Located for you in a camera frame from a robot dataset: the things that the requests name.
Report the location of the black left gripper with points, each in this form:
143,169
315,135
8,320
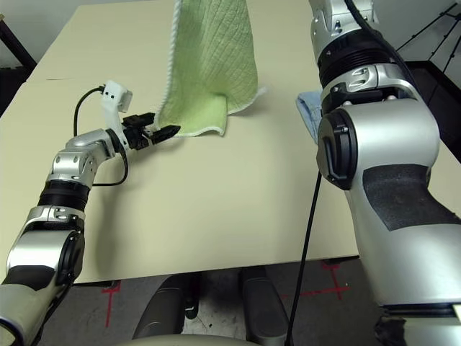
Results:
137,135

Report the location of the green towel with white trim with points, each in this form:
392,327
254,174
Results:
212,65

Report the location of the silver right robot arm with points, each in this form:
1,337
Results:
389,144

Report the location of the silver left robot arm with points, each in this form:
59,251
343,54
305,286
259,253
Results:
36,245

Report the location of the folded light blue towel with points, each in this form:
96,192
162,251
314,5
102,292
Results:
308,111

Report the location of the dark grey right robot leg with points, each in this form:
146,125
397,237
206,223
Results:
264,310

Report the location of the beige robot torso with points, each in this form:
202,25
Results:
180,340

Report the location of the black tripod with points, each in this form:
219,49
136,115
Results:
439,32

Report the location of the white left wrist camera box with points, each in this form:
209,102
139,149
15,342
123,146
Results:
115,95

